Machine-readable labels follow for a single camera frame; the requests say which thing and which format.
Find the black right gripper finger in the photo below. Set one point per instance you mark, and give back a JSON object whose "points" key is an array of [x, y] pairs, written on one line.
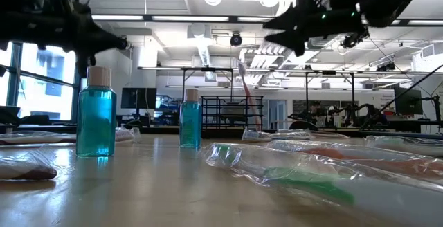
{"points": [[290, 39], [284, 22]]}

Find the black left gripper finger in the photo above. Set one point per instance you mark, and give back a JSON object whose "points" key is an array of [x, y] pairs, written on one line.
{"points": [[104, 36], [102, 47]]}

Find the blue mouthwash bottle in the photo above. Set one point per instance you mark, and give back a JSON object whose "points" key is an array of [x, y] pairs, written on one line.
{"points": [[96, 116], [190, 123]]}

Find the blue toothbrush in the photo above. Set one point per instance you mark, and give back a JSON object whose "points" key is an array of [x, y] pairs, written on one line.
{"points": [[256, 136]]}

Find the purple toothbrush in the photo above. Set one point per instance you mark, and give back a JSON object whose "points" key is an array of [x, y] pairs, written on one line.
{"points": [[52, 137]]}

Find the clear toothbrush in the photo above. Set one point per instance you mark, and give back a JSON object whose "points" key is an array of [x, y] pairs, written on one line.
{"points": [[332, 136]]}

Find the white green toothbrush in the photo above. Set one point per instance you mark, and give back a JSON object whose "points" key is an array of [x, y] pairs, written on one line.
{"points": [[408, 145]]}

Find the orange toothbrush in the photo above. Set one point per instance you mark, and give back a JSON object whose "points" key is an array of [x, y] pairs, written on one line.
{"points": [[408, 166]]}

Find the black ceiling track light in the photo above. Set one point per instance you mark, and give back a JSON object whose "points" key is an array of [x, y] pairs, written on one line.
{"points": [[122, 43], [353, 40], [236, 39], [386, 67]]}

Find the black computer monitor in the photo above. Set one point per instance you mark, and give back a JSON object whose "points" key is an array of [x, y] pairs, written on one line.
{"points": [[138, 98], [408, 100]]}

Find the dark framed window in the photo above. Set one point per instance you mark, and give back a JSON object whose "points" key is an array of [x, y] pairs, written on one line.
{"points": [[45, 95]]}

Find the pink wrapped toothbrush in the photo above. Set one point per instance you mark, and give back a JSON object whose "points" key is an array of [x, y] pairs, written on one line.
{"points": [[249, 99]]}

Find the long ceiling light strip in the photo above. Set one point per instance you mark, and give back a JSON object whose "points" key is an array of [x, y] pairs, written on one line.
{"points": [[190, 18]]}

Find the maroon wrapped toothbrush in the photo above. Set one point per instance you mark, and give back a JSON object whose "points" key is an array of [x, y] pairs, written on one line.
{"points": [[31, 173]]}

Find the white ceiling vent duct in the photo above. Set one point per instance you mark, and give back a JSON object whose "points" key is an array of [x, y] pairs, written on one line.
{"points": [[200, 33]]}

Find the black aluminium table frame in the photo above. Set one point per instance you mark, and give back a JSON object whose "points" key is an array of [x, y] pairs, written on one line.
{"points": [[166, 130]]}

